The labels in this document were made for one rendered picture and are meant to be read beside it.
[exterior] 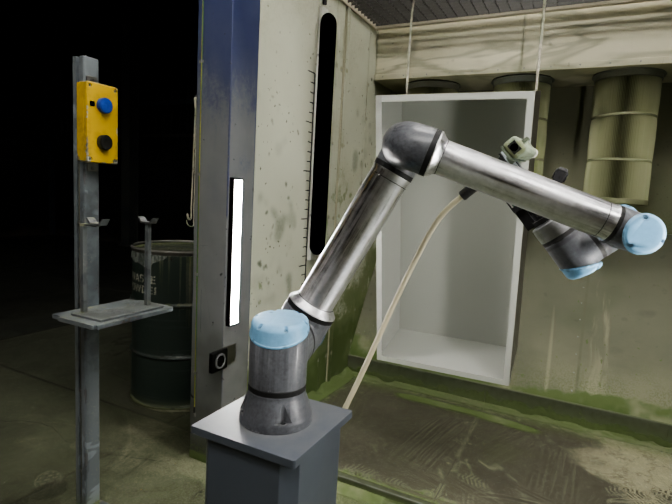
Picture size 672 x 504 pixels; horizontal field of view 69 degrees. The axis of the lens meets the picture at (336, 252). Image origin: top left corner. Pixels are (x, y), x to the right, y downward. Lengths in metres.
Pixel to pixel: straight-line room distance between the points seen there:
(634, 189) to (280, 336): 2.33
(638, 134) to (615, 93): 0.25
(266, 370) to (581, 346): 2.26
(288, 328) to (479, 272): 1.42
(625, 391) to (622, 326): 0.37
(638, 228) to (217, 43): 1.66
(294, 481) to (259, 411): 0.18
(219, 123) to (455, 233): 1.19
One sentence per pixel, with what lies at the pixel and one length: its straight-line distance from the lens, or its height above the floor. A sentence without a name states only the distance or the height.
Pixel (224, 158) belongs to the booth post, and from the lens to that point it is 2.10.
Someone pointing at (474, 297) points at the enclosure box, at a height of 0.76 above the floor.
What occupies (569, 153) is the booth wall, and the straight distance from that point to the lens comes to 3.51.
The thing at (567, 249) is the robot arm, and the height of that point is 1.13.
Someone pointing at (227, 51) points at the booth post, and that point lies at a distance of 2.16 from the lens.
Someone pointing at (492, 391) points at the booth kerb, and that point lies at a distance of 3.12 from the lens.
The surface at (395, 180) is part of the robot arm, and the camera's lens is 1.31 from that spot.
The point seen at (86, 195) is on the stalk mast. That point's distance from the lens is 1.89.
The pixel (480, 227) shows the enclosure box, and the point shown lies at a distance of 2.40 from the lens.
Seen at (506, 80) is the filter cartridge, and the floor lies 1.95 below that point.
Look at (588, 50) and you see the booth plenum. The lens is 3.16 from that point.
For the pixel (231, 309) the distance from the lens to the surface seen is 2.14.
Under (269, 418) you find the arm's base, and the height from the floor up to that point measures 0.68.
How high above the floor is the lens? 1.24
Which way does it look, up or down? 7 degrees down
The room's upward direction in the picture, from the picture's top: 3 degrees clockwise
